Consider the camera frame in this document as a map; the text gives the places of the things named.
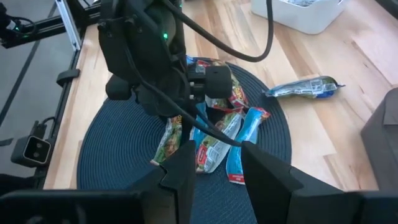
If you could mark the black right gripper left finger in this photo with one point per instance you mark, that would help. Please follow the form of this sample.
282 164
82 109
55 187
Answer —
182 174

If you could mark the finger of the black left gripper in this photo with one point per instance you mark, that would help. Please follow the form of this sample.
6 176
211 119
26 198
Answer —
188 127

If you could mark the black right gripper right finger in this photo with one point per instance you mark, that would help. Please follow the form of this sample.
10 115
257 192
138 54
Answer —
267 186

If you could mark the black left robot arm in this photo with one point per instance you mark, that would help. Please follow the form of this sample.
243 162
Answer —
158 18

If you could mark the round dark blue woven mat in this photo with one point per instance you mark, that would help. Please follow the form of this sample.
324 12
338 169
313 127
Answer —
124 149

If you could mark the black table clamp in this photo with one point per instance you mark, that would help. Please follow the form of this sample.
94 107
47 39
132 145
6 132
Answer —
68 76

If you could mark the silver aluminium extrusion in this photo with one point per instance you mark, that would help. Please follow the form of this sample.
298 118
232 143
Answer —
69 28

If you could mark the white plastic bin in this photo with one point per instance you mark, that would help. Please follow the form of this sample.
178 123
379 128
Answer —
295 18

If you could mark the black device with green light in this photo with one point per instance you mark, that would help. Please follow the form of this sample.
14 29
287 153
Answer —
9 21

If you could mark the black aluminium table frame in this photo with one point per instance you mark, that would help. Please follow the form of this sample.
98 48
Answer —
40 31

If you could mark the black table-level camera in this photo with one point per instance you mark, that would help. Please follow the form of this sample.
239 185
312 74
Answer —
31 152

